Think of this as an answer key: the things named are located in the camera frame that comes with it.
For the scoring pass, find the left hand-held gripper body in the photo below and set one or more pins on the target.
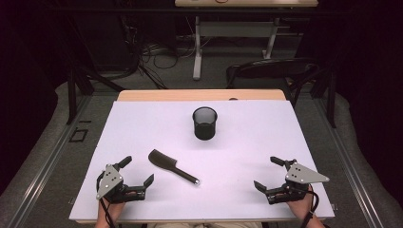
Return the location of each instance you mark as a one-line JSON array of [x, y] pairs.
[[109, 182]]

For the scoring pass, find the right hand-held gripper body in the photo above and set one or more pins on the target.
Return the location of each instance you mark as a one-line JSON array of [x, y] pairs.
[[301, 177]]

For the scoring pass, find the black mesh pen cup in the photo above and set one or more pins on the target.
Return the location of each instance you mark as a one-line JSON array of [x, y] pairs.
[[205, 125]]

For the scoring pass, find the person's left hand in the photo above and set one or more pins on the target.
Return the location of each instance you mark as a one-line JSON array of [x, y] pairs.
[[109, 209]]

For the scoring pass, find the person's right hand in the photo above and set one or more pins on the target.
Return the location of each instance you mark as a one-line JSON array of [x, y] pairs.
[[299, 206]]

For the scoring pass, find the white foam board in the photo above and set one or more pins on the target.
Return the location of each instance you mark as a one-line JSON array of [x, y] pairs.
[[237, 164]]

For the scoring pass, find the black tape strip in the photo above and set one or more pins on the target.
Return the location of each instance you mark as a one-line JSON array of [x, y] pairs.
[[85, 121]]

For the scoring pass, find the black metal stand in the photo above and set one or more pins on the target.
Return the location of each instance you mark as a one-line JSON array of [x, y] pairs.
[[71, 95], [331, 101]]

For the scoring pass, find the black chair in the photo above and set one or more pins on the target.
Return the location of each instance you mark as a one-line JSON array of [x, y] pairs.
[[272, 71]]

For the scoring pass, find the wooden table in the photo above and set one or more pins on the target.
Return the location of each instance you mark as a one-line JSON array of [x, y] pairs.
[[190, 95]]

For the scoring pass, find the white-legged wooden desk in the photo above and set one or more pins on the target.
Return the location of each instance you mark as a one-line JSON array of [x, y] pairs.
[[237, 30]]

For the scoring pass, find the metal floor rail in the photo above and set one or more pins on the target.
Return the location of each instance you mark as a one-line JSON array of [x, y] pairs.
[[47, 164], [348, 171]]

